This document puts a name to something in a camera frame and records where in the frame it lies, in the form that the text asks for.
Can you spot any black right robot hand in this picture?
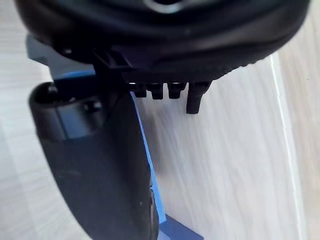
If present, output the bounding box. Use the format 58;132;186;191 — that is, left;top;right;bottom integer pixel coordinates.
13;0;309;240

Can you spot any blue folder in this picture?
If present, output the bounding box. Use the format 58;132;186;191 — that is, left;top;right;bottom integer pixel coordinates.
24;33;206;240

